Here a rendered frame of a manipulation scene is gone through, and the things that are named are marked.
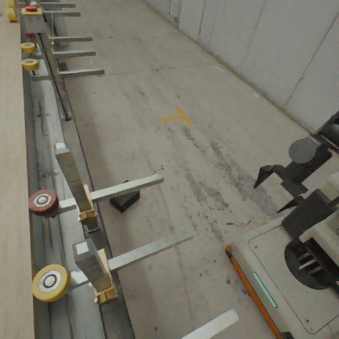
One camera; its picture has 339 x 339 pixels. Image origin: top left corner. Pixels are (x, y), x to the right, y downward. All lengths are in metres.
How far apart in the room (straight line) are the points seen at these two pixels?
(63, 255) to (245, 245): 1.00
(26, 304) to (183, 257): 1.12
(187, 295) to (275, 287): 0.52
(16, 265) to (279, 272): 1.26
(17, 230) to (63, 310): 0.33
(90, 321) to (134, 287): 0.67
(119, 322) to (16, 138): 0.76
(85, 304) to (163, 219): 0.95
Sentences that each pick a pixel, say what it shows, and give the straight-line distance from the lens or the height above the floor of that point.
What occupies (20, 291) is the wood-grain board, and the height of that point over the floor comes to 0.90.
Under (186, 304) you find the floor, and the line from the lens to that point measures 1.54.
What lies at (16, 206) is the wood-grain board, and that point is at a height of 0.90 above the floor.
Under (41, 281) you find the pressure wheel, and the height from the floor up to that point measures 0.90.
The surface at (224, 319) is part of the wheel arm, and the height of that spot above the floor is 0.85.
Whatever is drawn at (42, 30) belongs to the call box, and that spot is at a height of 1.16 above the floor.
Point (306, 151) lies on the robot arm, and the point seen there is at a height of 1.20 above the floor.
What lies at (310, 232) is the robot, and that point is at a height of 0.76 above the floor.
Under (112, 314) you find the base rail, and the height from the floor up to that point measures 0.70.
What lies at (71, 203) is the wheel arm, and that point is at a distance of 0.80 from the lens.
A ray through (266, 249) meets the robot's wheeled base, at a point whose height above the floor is 0.28.
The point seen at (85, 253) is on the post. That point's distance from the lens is 0.43.
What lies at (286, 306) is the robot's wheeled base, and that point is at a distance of 1.43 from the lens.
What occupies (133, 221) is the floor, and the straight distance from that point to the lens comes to 1.68.
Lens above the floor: 1.50
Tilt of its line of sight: 49 degrees down
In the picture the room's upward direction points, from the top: 9 degrees clockwise
